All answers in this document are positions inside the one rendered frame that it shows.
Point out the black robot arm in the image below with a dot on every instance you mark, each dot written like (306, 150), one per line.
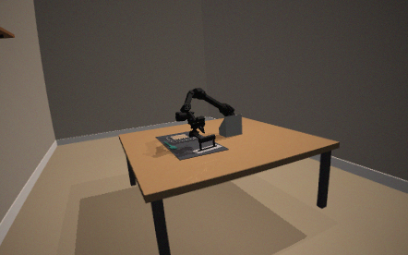
(200, 94)

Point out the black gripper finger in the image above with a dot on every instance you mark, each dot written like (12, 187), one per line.
(196, 134)
(199, 125)

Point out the dark grey flat mat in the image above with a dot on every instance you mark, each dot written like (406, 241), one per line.
(186, 146)

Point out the cream tile with dark square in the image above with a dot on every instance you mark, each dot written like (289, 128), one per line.
(179, 137)

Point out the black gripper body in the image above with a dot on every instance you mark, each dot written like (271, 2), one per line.
(193, 121)

